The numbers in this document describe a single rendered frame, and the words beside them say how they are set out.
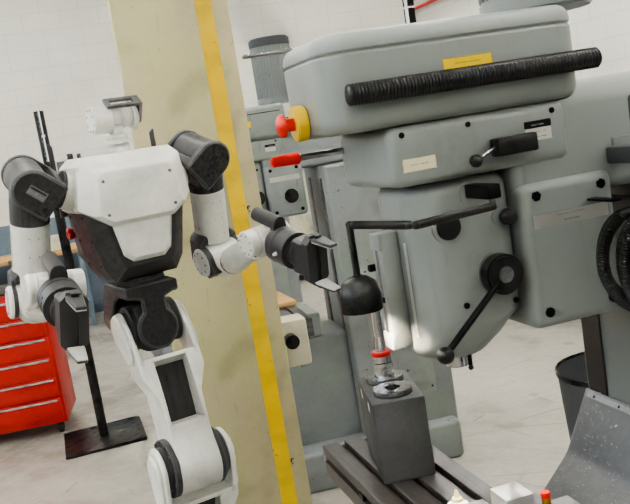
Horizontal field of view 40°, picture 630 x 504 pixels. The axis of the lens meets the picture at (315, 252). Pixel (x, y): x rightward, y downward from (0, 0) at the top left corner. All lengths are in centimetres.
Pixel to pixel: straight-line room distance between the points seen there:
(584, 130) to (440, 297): 39
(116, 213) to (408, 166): 84
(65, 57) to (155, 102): 736
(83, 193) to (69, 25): 856
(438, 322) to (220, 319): 183
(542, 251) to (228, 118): 187
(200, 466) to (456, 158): 102
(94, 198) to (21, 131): 842
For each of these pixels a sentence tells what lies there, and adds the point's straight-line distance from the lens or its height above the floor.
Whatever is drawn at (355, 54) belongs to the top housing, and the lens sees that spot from 137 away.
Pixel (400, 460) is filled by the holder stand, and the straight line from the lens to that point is 198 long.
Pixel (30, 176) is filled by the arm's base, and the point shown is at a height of 174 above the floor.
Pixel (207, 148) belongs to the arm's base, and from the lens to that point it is 215.
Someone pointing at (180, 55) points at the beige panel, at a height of 208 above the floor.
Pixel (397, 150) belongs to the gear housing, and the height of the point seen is 169.
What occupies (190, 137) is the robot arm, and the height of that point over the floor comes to 177.
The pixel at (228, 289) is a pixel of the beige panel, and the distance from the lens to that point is 322.
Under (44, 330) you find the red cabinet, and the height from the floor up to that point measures 72.
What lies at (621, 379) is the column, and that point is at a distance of 187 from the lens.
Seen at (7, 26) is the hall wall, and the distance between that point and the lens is 1054.
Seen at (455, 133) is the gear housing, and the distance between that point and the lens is 144.
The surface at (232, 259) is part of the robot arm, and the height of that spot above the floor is 146.
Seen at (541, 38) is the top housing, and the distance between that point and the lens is 152.
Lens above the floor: 175
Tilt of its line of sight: 8 degrees down
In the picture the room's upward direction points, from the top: 9 degrees counter-clockwise
